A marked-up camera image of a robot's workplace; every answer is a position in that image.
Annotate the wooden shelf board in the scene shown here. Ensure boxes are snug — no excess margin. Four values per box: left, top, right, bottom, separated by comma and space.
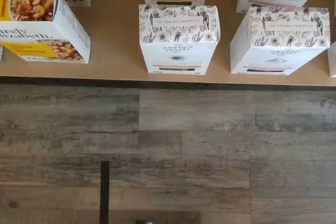
0, 0, 336, 88

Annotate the white box dark strip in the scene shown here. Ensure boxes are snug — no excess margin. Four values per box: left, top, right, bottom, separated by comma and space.
328, 41, 336, 78

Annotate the black straight bar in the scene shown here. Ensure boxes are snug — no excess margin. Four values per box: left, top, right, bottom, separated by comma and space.
99, 159, 110, 224

